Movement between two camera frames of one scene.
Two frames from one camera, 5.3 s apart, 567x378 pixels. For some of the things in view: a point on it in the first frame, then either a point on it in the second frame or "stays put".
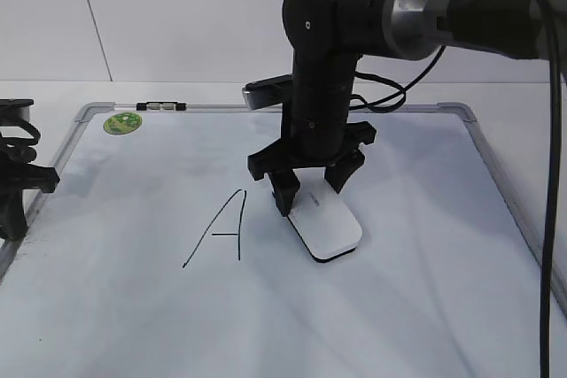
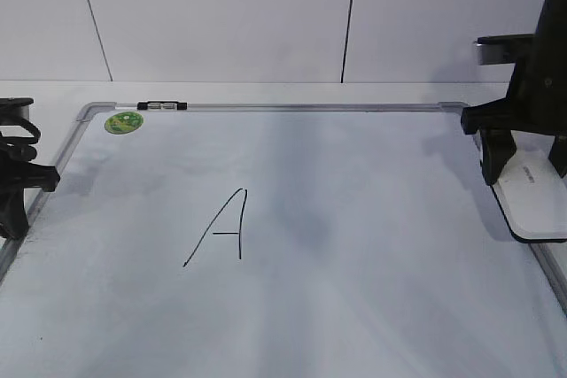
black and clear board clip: x=161 y=105 stays put
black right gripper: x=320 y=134 to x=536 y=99
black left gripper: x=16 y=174 stays put
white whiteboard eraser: x=323 y=223 to x=531 y=193
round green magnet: x=122 y=123 stays put
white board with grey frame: x=156 y=257 stays put
